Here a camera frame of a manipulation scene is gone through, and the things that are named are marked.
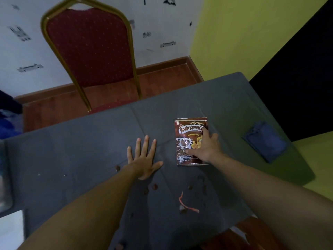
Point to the person's right forearm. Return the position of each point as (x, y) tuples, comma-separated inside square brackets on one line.
[(273, 200)]

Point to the person's left forearm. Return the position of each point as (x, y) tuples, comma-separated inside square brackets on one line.
[(85, 216)]

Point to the white bin lid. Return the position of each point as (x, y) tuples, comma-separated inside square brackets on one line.
[(11, 231)]

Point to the water dispenser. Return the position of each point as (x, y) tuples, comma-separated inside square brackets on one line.
[(9, 101)]

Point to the clear plastic storage bin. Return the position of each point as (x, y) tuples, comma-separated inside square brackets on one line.
[(5, 184)]

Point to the person's right hand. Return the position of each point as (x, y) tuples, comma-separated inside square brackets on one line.
[(210, 148)]

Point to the white table leg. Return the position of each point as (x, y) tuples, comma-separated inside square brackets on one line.
[(240, 231)]

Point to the Koko Krunch cereal pouch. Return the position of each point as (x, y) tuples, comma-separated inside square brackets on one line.
[(187, 127)]

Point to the red chair gold frame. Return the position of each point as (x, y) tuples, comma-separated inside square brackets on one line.
[(91, 44)]

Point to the person's left hand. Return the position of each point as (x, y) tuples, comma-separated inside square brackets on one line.
[(143, 166)]

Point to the blue cloth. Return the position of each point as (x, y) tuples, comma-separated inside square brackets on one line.
[(265, 141)]

